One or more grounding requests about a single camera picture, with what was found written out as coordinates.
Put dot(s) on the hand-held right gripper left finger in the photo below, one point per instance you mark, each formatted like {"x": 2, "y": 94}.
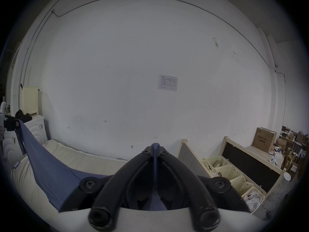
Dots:
{"x": 115, "y": 187}

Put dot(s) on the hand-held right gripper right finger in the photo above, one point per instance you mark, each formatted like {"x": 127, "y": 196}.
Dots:
{"x": 193, "y": 187}

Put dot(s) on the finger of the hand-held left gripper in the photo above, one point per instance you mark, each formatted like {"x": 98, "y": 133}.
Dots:
{"x": 14, "y": 124}

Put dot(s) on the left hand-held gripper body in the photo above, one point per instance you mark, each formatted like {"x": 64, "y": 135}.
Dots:
{"x": 3, "y": 110}

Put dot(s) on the dark blue garment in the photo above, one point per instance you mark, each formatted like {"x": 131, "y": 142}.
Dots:
{"x": 45, "y": 168}

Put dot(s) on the black bundle of cloth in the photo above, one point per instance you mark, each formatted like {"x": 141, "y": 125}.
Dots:
{"x": 23, "y": 117}

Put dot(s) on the cream perforated laundry basket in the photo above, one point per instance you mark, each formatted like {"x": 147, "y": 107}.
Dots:
{"x": 29, "y": 99}

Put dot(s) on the cream perforated storage basket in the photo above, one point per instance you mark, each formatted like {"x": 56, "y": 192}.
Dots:
{"x": 259, "y": 193}
{"x": 242, "y": 185}
{"x": 229, "y": 171}
{"x": 217, "y": 162}

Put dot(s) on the bed with beige sheet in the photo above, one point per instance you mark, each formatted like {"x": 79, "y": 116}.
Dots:
{"x": 74, "y": 156}

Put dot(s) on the crumpled white cloth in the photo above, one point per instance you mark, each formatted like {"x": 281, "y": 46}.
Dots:
{"x": 252, "y": 199}

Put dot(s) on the brown cardboard carton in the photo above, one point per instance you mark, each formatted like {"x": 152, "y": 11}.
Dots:
{"x": 264, "y": 139}

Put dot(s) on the white round stool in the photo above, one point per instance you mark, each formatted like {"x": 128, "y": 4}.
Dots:
{"x": 287, "y": 176}

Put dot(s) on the printed paper sheet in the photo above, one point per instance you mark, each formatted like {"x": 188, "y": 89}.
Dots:
{"x": 168, "y": 82}

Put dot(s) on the pile of cardboard cartons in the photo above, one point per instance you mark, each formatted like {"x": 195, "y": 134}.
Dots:
{"x": 292, "y": 144}

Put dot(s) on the wooden frame with grey panel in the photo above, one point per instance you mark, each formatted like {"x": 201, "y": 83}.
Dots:
{"x": 190, "y": 157}

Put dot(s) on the wooden frame with black panel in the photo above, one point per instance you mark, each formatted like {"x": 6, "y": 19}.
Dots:
{"x": 251, "y": 164}

